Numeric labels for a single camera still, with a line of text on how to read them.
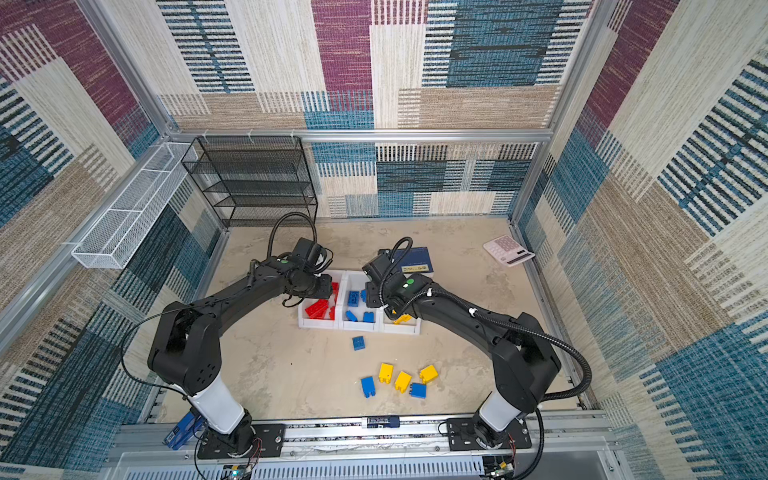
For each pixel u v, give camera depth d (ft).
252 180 3.56
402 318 1.90
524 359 1.42
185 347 1.52
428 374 2.67
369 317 3.08
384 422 2.44
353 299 3.17
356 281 3.26
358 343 2.86
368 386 2.66
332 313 3.02
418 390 2.68
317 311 3.00
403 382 2.63
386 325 2.87
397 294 1.93
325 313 3.08
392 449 2.39
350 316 3.01
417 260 3.54
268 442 2.40
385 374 2.67
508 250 3.56
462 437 2.39
